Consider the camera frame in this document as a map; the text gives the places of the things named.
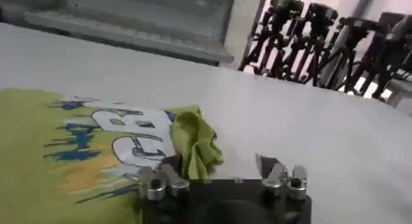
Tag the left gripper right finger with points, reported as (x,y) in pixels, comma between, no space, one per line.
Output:
(283,181)

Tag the grey metal shelf unit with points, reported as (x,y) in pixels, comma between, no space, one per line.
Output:
(145,22)

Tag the green printed t-shirt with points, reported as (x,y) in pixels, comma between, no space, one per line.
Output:
(38,180)

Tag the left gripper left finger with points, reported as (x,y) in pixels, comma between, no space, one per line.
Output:
(167,183)

